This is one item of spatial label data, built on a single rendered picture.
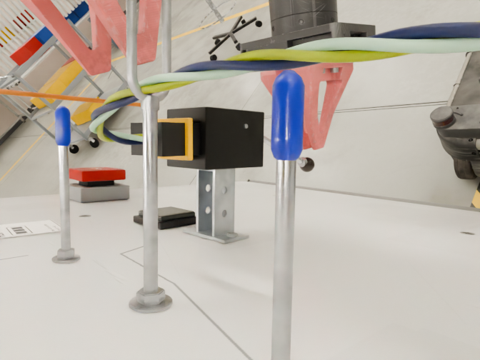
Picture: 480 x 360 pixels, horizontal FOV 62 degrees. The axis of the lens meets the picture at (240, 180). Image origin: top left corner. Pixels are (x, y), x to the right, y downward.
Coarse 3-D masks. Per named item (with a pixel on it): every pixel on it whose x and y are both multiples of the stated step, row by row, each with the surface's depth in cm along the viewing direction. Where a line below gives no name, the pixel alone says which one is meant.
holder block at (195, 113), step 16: (176, 112) 27; (192, 112) 26; (208, 112) 25; (224, 112) 26; (240, 112) 27; (256, 112) 28; (208, 128) 25; (224, 128) 26; (240, 128) 27; (256, 128) 29; (208, 144) 25; (224, 144) 26; (240, 144) 28; (256, 144) 29; (176, 160) 28; (192, 160) 26; (208, 160) 26; (224, 160) 27; (240, 160) 28; (256, 160) 29
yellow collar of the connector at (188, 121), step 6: (162, 120) 26; (168, 120) 26; (174, 120) 25; (180, 120) 25; (186, 120) 24; (192, 120) 25; (186, 126) 24; (192, 126) 25; (186, 132) 25; (192, 132) 25; (186, 138) 25; (192, 138) 25; (186, 144) 25; (192, 144) 25; (186, 150) 25; (192, 150) 25; (162, 156) 26; (168, 156) 26; (174, 156) 25; (180, 156) 25; (186, 156) 25; (192, 156) 25
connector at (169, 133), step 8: (136, 128) 25; (160, 128) 23; (168, 128) 24; (176, 128) 24; (184, 128) 25; (200, 128) 26; (160, 136) 23; (168, 136) 24; (176, 136) 24; (184, 136) 25; (200, 136) 26; (160, 144) 23; (168, 144) 24; (176, 144) 24; (184, 144) 25; (136, 152) 25; (160, 152) 24; (168, 152) 24; (176, 152) 24; (184, 152) 25
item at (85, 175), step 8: (72, 168) 46; (80, 168) 46; (88, 168) 47; (96, 168) 47; (104, 168) 47; (112, 168) 47; (72, 176) 45; (80, 176) 43; (88, 176) 43; (96, 176) 44; (104, 176) 44; (112, 176) 45; (120, 176) 46; (80, 184) 46; (88, 184) 44; (96, 184) 45; (104, 184) 46; (112, 184) 46
